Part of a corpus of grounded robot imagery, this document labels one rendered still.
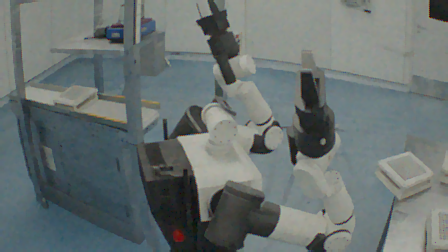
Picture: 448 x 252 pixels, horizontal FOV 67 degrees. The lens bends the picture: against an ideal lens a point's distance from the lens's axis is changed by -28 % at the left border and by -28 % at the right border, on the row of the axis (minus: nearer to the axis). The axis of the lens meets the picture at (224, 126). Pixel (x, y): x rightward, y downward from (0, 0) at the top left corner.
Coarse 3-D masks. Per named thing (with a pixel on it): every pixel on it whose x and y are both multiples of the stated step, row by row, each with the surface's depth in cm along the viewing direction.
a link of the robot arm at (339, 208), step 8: (344, 192) 95; (328, 200) 95; (336, 200) 95; (344, 200) 96; (328, 208) 97; (336, 208) 96; (344, 208) 96; (352, 208) 99; (328, 216) 100; (336, 216) 97; (344, 216) 97; (352, 216) 100; (328, 224) 103; (336, 224) 100; (344, 224) 99; (352, 224) 100; (328, 232) 100; (352, 232) 101
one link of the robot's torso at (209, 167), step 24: (144, 144) 122; (168, 144) 122; (192, 144) 122; (144, 168) 110; (168, 168) 111; (192, 168) 111; (216, 168) 111; (240, 168) 111; (168, 192) 108; (192, 192) 109; (216, 192) 106; (168, 216) 111; (192, 216) 113; (168, 240) 115; (192, 240) 117
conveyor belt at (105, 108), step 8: (32, 88) 282; (40, 88) 280; (32, 96) 266; (40, 96) 265; (48, 96) 264; (96, 104) 248; (104, 104) 247; (112, 104) 247; (120, 104) 247; (88, 112) 238; (96, 112) 237; (104, 112) 237; (112, 112) 237; (120, 112) 236; (144, 112) 236; (152, 112) 236; (144, 120) 228; (152, 120) 233; (144, 128) 227
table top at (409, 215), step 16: (416, 144) 201; (432, 144) 201; (432, 160) 185; (432, 192) 158; (400, 208) 151; (416, 208) 149; (400, 224) 141; (416, 224) 139; (400, 240) 132; (416, 240) 130
